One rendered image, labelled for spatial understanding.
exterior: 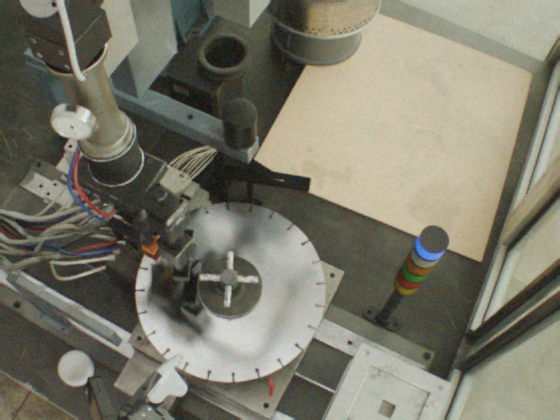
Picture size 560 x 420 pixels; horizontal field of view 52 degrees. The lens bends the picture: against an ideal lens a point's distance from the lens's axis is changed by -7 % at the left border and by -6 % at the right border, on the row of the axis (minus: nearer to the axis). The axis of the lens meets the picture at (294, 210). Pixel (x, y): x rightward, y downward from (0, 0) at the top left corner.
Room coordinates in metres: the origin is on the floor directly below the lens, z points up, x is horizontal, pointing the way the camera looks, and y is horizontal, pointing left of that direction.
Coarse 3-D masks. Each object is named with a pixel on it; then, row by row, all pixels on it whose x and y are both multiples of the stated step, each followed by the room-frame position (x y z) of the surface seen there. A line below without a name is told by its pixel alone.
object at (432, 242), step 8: (424, 232) 0.38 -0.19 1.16; (432, 232) 0.39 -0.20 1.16; (440, 232) 0.39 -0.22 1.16; (416, 240) 0.38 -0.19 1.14; (424, 240) 0.37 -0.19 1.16; (432, 240) 0.37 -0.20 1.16; (440, 240) 0.38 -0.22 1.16; (448, 240) 0.38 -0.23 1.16; (416, 248) 0.37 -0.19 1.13; (424, 248) 0.36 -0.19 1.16; (432, 248) 0.36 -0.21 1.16; (440, 248) 0.36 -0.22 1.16; (424, 256) 0.36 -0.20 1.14; (432, 256) 0.35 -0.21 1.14; (440, 256) 0.36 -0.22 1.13
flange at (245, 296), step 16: (224, 256) 0.39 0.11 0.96; (208, 272) 0.36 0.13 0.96; (240, 272) 0.36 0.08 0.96; (256, 272) 0.37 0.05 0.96; (208, 288) 0.33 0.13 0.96; (224, 288) 0.33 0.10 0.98; (240, 288) 0.33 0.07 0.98; (256, 288) 0.34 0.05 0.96; (208, 304) 0.30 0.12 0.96; (224, 304) 0.30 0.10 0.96; (240, 304) 0.31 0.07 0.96; (256, 304) 0.31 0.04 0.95
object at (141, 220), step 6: (138, 210) 0.31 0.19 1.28; (132, 216) 0.30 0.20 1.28; (138, 216) 0.30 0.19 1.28; (144, 216) 0.30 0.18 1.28; (138, 222) 0.29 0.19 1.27; (144, 222) 0.30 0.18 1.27; (138, 228) 0.29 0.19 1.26; (144, 228) 0.30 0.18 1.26; (144, 234) 0.30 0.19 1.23; (150, 234) 0.30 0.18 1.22; (150, 240) 0.30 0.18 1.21
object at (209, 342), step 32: (192, 224) 0.45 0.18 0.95; (224, 224) 0.45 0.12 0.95; (256, 224) 0.46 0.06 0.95; (288, 224) 0.47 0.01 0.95; (160, 256) 0.38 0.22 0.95; (256, 256) 0.40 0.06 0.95; (288, 256) 0.41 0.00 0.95; (160, 288) 0.32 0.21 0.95; (192, 288) 0.33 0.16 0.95; (288, 288) 0.35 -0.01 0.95; (320, 288) 0.36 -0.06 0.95; (160, 320) 0.26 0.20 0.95; (192, 320) 0.27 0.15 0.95; (224, 320) 0.28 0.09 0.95; (256, 320) 0.28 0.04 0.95; (288, 320) 0.29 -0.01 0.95; (160, 352) 0.21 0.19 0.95; (192, 352) 0.21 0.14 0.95; (224, 352) 0.22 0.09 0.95; (256, 352) 0.23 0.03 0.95; (288, 352) 0.24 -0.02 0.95
